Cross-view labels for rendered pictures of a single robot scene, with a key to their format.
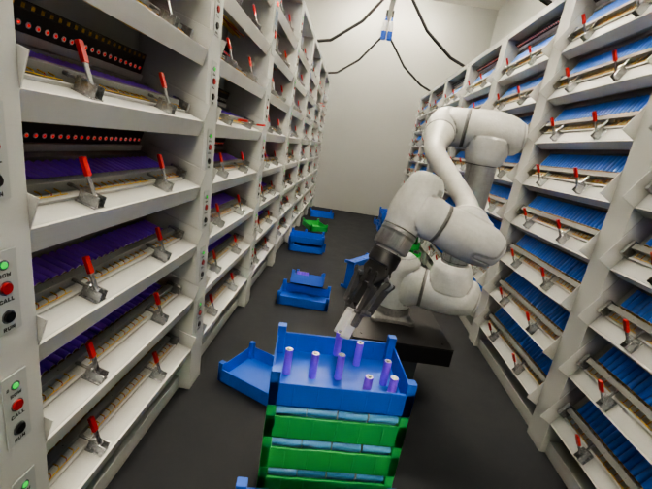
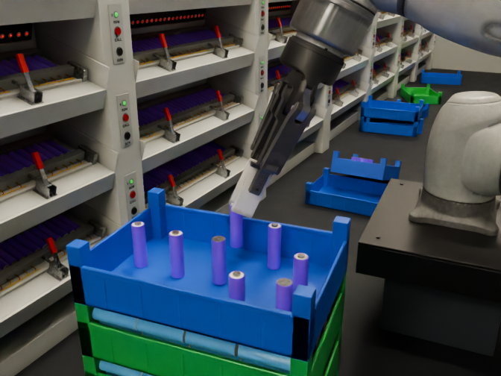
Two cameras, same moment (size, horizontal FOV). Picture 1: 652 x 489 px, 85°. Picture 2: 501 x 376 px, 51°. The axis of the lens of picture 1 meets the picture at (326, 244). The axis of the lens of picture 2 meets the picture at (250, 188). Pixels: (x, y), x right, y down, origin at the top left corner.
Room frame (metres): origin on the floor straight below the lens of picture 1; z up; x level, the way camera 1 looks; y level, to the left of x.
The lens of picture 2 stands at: (0.22, -0.37, 0.77)
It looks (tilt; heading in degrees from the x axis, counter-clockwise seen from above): 22 degrees down; 26
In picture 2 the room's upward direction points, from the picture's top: straight up
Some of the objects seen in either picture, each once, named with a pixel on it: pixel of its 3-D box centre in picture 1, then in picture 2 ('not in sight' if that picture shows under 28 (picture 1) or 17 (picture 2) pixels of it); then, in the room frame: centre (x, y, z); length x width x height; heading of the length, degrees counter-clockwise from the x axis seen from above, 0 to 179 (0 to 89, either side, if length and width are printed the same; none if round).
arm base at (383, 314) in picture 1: (389, 305); (458, 198); (1.42, -0.31, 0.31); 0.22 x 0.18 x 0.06; 1
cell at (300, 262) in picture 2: (385, 372); (300, 278); (0.73, -0.18, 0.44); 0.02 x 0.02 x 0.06
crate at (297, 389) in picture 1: (339, 365); (216, 258); (0.72, -0.07, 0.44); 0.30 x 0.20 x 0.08; 95
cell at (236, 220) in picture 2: (338, 342); (236, 224); (0.79, -0.07, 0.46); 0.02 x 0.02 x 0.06
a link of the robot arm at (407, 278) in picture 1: (400, 277); (471, 143); (1.39, -0.32, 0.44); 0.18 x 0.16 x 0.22; 73
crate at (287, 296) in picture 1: (305, 294); (353, 191); (1.99, 0.08, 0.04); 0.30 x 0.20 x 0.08; 88
